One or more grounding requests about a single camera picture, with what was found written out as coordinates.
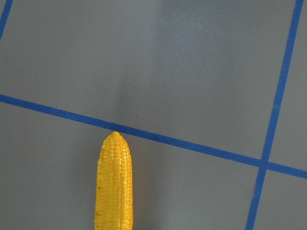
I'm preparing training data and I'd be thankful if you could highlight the yellow toy corn cob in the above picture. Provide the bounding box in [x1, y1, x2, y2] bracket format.
[94, 131, 133, 230]

